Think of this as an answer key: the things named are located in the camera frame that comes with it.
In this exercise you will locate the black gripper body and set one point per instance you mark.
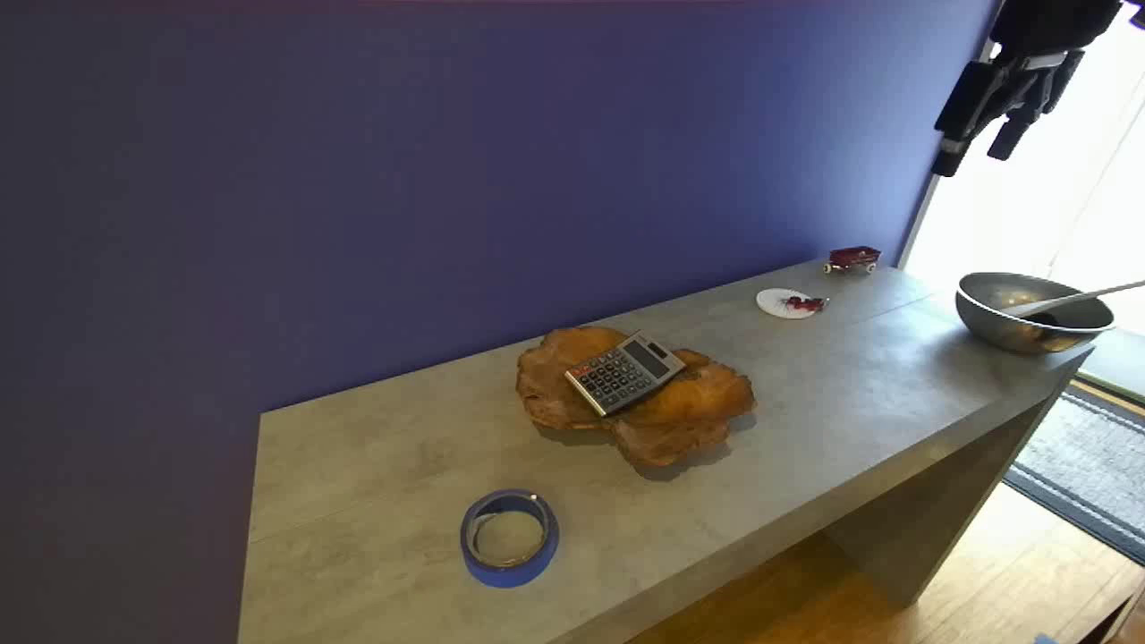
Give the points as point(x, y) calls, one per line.
point(1047, 28)

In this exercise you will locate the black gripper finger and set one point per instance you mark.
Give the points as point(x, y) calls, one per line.
point(983, 94)
point(1038, 91)

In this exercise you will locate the blue masking tape roll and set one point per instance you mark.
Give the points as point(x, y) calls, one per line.
point(509, 537)

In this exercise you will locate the silver metal bowl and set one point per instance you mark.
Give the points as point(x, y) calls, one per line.
point(1028, 317)

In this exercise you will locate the silver utensil in bowl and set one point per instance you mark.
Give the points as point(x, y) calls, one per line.
point(1074, 298)

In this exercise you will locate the dark red box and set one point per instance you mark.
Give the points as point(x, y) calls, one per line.
point(854, 258)

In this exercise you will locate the small red object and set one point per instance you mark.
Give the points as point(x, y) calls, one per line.
point(811, 304)

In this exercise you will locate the small white plate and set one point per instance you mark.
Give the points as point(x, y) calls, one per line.
point(773, 304)

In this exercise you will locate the grey floor mat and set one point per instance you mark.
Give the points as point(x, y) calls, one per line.
point(1086, 464)

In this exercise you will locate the brown wooden slab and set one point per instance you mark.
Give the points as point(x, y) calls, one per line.
point(676, 424)

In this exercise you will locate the grey calculator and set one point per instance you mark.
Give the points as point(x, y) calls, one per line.
point(625, 376)

